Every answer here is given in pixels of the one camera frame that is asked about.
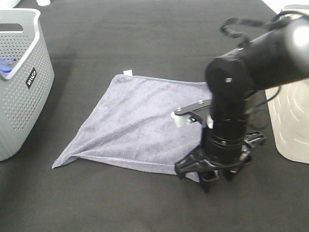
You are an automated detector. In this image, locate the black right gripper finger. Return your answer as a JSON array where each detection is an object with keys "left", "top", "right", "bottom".
[
  {"left": 221, "top": 167, "right": 241, "bottom": 181},
  {"left": 199, "top": 170, "right": 219, "bottom": 193}
]

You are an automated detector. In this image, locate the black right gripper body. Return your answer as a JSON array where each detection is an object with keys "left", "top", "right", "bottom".
[{"left": 175, "top": 131, "right": 266, "bottom": 179}]

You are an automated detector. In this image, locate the grey-blue microfibre towel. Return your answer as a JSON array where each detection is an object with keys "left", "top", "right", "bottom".
[{"left": 52, "top": 74, "right": 211, "bottom": 175}]

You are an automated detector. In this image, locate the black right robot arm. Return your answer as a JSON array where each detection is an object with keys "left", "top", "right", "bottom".
[{"left": 174, "top": 16, "right": 309, "bottom": 191}]

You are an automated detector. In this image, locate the blue towel in basket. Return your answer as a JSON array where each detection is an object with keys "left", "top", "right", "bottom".
[{"left": 0, "top": 58, "right": 18, "bottom": 77}]

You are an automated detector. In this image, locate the white plastic basket grey rim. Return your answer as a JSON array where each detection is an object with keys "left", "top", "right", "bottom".
[{"left": 268, "top": 4, "right": 309, "bottom": 163}]

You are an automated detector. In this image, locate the grey perforated plastic basket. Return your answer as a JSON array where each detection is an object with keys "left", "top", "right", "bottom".
[{"left": 0, "top": 8, "right": 55, "bottom": 160}]

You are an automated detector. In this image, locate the white cylinder at top edge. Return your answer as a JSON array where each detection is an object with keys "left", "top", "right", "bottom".
[{"left": 37, "top": 0, "right": 51, "bottom": 6}]

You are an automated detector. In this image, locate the white object top left corner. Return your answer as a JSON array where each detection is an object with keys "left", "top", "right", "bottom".
[{"left": 0, "top": 0, "right": 21, "bottom": 9}]

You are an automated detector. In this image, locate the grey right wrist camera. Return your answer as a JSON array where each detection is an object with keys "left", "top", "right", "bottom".
[{"left": 171, "top": 100, "right": 213, "bottom": 129}]

